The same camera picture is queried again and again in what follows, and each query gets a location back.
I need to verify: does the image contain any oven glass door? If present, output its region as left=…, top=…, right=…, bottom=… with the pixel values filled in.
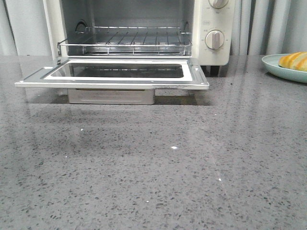
left=15, top=57, right=209, bottom=104

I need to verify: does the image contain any golden croissant bread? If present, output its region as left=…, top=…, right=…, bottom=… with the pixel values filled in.
left=278, top=52, right=307, bottom=72

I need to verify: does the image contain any white Toshiba toaster oven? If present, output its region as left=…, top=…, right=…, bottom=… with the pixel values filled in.
left=42, top=0, right=237, bottom=105

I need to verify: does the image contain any lower oven knob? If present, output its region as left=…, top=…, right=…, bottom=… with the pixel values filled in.
left=205, top=30, right=224, bottom=50

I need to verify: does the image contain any oven knob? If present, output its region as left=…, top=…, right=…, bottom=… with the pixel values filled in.
left=209, top=0, right=228, bottom=9
left=205, top=30, right=224, bottom=50

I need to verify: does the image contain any upper oven knob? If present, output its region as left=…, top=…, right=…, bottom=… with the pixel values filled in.
left=209, top=0, right=228, bottom=9

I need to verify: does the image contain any light green plate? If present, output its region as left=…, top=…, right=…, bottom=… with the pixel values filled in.
left=261, top=54, right=307, bottom=83

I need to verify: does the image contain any wire oven rack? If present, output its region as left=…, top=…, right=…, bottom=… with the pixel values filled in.
left=58, top=26, right=192, bottom=57

